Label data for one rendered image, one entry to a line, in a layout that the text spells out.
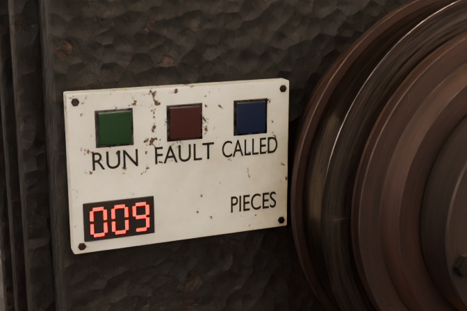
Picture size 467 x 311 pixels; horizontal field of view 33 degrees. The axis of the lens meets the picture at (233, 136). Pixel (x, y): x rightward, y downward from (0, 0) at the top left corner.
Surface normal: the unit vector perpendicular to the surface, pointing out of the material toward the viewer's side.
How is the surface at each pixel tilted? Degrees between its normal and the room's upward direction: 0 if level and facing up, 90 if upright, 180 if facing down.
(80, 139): 90
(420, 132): 61
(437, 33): 90
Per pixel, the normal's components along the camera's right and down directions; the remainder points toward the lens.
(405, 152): -0.60, -0.19
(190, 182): 0.37, 0.21
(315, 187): -0.93, -0.01
